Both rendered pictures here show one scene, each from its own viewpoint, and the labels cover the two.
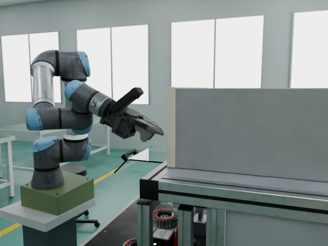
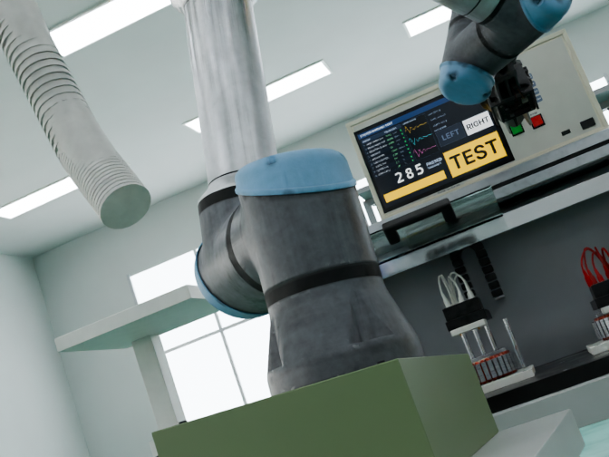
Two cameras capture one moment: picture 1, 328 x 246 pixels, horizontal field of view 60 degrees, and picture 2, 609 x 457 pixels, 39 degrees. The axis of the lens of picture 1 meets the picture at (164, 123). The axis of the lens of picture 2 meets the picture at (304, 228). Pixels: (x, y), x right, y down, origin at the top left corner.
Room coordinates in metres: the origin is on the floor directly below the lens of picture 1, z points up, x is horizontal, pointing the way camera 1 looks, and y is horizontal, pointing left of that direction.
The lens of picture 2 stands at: (1.45, 1.39, 0.83)
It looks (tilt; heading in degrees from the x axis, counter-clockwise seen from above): 12 degrees up; 263
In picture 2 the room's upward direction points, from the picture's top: 20 degrees counter-clockwise
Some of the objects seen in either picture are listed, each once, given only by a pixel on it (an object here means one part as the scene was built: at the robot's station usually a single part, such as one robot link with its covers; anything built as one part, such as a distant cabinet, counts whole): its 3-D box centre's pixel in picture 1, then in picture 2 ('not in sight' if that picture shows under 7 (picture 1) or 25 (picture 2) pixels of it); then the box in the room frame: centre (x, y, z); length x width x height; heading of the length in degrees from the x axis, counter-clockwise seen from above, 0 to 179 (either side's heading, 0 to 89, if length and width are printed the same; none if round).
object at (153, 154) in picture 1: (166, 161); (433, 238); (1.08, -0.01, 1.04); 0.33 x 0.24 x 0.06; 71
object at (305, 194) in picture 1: (249, 160); (497, 205); (0.86, -0.26, 1.09); 0.68 x 0.44 x 0.05; 161
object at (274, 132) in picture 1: (251, 121); (479, 148); (0.85, -0.26, 1.22); 0.44 x 0.39 x 0.20; 161
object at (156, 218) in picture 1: (164, 218); (483, 371); (1.08, 0.00, 0.80); 0.11 x 0.11 x 0.04
